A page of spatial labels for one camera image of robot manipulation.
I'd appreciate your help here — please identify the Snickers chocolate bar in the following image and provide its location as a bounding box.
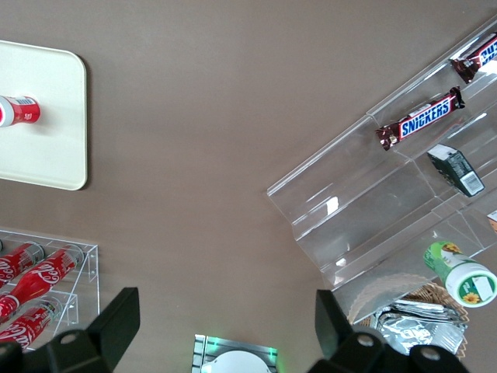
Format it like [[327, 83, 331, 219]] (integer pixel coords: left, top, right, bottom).
[[449, 33, 497, 85], [374, 85, 466, 153]]

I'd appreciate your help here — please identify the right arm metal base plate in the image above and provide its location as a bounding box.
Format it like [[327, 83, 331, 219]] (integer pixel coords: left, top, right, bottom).
[[192, 333, 279, 373]]

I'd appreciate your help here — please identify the silver foil packet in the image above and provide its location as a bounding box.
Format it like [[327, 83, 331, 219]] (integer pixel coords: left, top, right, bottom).
[[391, 298, 469, 328], [371, 306, 466, 357]]

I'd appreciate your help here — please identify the clear acrylic tiered stand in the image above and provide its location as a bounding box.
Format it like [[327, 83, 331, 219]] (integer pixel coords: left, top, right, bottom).
[[266, 17, 497, 293]]

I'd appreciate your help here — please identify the brown table cover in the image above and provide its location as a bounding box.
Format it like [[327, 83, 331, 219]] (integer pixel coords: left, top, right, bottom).
[[0, 0, 497, 373]]

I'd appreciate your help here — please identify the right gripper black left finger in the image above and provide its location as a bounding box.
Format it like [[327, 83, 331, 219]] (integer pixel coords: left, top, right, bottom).
[[0, 286, 141, 373]]

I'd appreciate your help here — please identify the cream plastic tray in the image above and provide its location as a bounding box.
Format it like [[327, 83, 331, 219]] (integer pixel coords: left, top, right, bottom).
[[0, 40, 88, 191]]

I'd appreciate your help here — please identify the red cola bottle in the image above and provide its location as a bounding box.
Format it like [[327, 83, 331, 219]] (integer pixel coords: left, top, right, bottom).
[[0, 241, 46, 291], [0, 297, 64, 353], [0, 244, 85, 323]]

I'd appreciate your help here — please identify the deep wicker basket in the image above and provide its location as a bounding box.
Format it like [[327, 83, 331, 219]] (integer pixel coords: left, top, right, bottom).
[[348, 271, 471, 361]]

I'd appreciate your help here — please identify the green bottle white cap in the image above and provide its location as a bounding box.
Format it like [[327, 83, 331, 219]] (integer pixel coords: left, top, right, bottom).
[[422, 240, 497, 309]]

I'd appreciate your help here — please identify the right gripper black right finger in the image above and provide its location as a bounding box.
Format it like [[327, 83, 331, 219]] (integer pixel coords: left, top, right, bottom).
[[306, 289, 469, 373]]

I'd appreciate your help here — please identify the small black-white box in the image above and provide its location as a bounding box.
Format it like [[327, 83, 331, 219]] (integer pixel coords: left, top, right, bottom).
[[426, 143, 486, 197]]

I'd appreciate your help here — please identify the red white yogurt cup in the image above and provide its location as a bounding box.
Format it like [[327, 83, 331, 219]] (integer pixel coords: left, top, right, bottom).
[[0, 94, 42, 129]]

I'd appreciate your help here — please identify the clear acrylic bottle rack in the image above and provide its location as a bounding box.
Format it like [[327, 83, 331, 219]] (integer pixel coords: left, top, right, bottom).
[[0, 228, 101, 353]]

